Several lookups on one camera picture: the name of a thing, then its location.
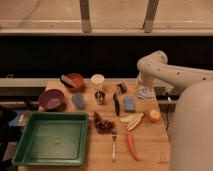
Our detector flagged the blue sponge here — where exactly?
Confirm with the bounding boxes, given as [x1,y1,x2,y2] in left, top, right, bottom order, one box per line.
[124,96,135,112]

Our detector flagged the orange fruit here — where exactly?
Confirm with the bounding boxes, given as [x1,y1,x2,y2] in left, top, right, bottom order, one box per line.
[148,109,161,123]

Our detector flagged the purple bowl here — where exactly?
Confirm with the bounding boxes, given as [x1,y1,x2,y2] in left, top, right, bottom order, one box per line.
[39,89,64,111]

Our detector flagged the metal window post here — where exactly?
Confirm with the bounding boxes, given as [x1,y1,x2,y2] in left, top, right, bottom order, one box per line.
[143,0,159,33]
[79,0,91,33]

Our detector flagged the yellow banana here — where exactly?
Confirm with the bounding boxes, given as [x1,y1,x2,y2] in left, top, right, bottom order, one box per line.
[120,113,144,131]

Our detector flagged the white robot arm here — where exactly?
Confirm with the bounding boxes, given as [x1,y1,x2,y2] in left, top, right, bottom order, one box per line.
[137,51,213,171]

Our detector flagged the small metal cup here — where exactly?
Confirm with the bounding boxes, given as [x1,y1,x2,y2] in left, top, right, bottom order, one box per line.
[95,90,105,105]

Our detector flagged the silver fork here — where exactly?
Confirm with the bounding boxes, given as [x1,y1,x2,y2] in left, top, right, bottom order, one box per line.
[112,132,117,162]

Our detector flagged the blue stone-shaped object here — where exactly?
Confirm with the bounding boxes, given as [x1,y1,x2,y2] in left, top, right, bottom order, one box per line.
[72,93,84,109]

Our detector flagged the bunch of dark grapes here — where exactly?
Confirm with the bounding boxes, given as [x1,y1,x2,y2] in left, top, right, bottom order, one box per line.
[93,112,115,134]

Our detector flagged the black handled peeler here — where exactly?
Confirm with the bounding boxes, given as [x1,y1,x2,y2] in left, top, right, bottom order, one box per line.
[113,83,127,116]

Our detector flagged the left metal window post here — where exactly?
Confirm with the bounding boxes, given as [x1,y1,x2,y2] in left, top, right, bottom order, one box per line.
[79,0,91,33]

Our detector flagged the green plastic tray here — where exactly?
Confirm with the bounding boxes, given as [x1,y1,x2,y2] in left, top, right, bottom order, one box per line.
[12,112,89,167]

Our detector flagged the orange bowl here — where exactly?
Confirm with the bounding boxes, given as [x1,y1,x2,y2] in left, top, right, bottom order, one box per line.
[67,73,84,92]

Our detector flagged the right metal window post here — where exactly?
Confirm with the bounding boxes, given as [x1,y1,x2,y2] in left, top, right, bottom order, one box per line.
[143,0,159,33]

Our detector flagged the dark sponge block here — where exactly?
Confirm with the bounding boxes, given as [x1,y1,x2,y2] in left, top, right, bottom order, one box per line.
[61,75,76,88]

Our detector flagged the blue object on floor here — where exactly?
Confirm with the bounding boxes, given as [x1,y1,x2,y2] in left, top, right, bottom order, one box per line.
[8,111,32,128]

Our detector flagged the orange carrot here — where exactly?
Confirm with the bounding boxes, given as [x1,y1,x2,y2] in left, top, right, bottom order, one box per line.
[127,132,140,161]

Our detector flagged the light blue towel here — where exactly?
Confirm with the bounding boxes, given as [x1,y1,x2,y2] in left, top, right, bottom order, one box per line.
[137,86,156,99]

